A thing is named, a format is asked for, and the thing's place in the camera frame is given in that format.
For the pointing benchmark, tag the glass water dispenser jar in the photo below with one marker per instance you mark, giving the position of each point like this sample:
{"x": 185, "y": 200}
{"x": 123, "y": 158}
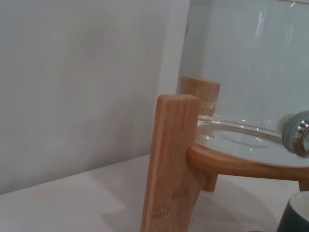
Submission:
{"x": 241, "y": 72}

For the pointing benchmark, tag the dark ceramic mug white inside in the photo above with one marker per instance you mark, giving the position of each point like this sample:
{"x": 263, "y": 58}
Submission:
{"x": 294, "y": 215}

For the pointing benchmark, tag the chrome faucet with lever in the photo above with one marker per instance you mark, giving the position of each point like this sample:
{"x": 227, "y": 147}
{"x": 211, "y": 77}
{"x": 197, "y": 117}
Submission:
{"x": 299, "y": 130}

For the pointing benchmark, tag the wooden dispenser stand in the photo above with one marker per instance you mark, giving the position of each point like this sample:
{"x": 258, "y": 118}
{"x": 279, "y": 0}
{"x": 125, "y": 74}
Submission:
{"x": 169, "y": 157}

